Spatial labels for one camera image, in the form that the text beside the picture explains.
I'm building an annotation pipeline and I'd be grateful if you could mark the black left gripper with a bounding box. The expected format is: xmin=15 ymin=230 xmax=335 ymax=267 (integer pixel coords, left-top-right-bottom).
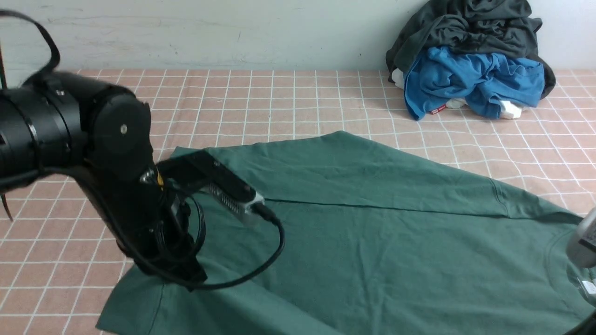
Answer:
xmin=126 ymin=186 xmax=207 ymax=291

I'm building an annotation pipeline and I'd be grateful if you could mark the green long-sleeved shirt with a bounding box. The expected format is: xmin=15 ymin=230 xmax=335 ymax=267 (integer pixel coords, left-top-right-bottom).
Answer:
xmin=96 ymin=132 xmax=595 ymax=335

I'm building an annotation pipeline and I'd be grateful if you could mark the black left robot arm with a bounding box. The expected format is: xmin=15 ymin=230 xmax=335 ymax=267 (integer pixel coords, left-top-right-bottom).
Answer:
xmin=1 ymin=72 xmax=207 ymax=290

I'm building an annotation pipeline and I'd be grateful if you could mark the blue shirt in pile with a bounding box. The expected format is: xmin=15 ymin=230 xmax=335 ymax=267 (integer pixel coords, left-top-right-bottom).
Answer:
xmin=404 ymin=45 xmax=545 ymax=120

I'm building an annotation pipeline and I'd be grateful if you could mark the pink checkered table cloth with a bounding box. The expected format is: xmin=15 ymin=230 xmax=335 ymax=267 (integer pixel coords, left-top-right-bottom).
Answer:
xmin=0 ymin=69 xmax=595 ymax=335

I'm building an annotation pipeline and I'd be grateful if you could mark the dark grey garment in pile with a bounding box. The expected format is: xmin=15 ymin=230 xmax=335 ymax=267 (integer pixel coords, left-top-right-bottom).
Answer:
xmin=386 ymin=0 xmax=557 ymax=98

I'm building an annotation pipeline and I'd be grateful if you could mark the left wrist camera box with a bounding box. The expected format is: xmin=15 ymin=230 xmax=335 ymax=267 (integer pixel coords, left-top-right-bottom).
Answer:
xmin=156 ymin=150 xmax=271 ymax=223

